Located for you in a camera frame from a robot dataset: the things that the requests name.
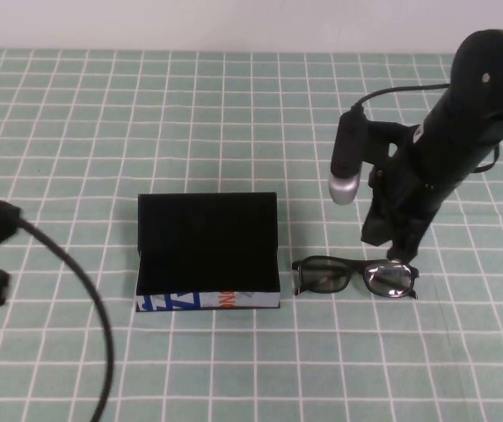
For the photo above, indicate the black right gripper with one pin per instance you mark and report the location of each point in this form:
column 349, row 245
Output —
column 405, row 198

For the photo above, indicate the black framed glasses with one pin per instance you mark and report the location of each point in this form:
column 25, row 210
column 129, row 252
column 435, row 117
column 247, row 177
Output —
column 322, row 274

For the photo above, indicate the black printed glasses case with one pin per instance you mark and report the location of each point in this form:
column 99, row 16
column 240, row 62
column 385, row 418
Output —
column 207, row 246

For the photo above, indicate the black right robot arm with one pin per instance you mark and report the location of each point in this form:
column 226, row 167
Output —
column 489, row 101

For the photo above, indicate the green white checked tablecloth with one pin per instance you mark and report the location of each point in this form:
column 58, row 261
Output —
column 190, row 110

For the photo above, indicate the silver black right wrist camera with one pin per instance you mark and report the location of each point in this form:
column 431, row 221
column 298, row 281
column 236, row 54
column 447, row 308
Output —
column 344, row 167

